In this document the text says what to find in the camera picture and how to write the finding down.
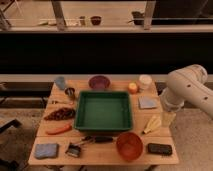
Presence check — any light blue cup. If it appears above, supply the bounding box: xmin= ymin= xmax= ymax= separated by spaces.
xmin=54 ymin=76 xmax=66 ymax=90

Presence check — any orange plastic bowl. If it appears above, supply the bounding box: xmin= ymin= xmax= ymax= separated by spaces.
xmin=116 ymin=132 xmax=143 ymax=162

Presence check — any yellow banana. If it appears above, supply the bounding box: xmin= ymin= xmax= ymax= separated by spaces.
xmin=143 ymin=115 xmax=161 ymax=134

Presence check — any green plastic tray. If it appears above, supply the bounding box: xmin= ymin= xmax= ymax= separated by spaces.
xmin=74 ymin=91 xmax=133 ymax=132

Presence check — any purple plastic bowl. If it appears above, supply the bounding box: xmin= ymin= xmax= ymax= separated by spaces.
xmin=89 ymin=75 xmax=110 ymax=90

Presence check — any metal measuring cup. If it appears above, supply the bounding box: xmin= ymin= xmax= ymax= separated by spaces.
xmin=65 ymin=87 xmax=76 ymax=100

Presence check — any dark red background bowl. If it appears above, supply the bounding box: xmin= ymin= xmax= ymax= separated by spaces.
xmin=90 ymin=16 xmax=102 ymax=26

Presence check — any blue folded cloth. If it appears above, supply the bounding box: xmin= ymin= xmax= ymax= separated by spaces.
xmin=34 ymin=143 xmax=59 ymax=159

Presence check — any white cup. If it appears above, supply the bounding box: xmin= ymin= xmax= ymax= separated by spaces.
xmin=139 ymin=74 xmax=152 ymax=90

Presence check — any orange fruit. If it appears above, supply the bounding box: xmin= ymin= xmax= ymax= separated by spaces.
xmin=128 ymin=82 xmax=139 ymax=94

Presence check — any small background jar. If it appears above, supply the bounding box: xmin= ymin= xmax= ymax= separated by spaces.
xmin=79 ymin=16 xmax=86 ymax=26

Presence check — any dark background pot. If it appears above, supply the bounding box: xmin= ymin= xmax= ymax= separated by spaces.
xmin=131 ymin=11 xmax=144 ymax=25

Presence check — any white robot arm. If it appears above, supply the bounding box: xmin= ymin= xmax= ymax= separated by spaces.
xmin=160 ymin=64 xmax=213 ymax=127

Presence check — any light blue sponge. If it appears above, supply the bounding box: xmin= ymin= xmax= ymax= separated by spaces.
xmin=138 ymin=97 xmax=157 ymax=109

